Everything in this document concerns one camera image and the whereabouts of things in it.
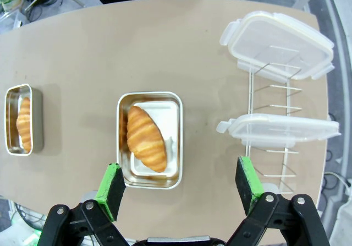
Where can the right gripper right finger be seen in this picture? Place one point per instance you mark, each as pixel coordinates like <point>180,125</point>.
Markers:
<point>247,182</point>

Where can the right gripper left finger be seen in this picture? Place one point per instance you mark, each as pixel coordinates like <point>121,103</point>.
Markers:
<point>112,191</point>

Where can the clear plastic snap lid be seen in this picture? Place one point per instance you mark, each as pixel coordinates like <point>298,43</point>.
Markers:
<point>275,130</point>
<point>275,45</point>

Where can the golden croissant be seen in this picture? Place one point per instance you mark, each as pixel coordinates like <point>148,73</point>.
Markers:
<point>145,138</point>
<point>24,125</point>

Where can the rectangular steel container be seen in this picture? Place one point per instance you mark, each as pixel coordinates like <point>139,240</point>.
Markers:
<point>37,119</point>
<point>176,180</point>

